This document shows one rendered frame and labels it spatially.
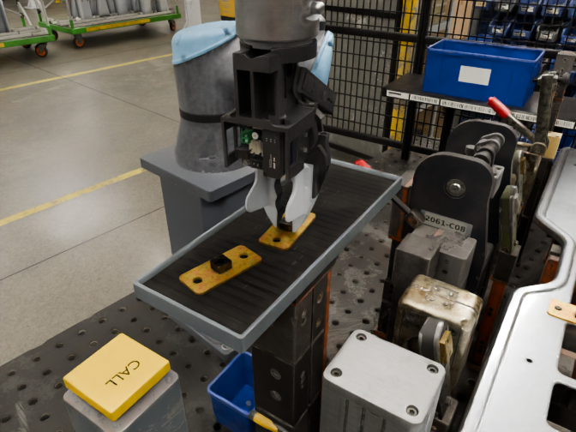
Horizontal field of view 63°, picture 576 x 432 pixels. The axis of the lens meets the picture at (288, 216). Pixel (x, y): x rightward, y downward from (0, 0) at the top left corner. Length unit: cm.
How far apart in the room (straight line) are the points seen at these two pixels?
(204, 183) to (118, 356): 43
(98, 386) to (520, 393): 47
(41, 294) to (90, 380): 210
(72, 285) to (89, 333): 136
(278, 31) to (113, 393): 32
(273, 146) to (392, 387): 24
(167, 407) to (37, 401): 66
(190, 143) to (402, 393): 55
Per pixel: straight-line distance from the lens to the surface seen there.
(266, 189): 53
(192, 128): 83
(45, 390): 108
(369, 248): 135
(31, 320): 239
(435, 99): 154
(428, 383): 47
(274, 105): 44
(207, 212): 84
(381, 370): 47
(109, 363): 43
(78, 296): 243
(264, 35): 42
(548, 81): 111
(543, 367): 69
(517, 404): 64
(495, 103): 115
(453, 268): 70
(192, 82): 81
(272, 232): 55
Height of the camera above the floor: 146
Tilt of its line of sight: 31 degrees down
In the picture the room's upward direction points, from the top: straight up
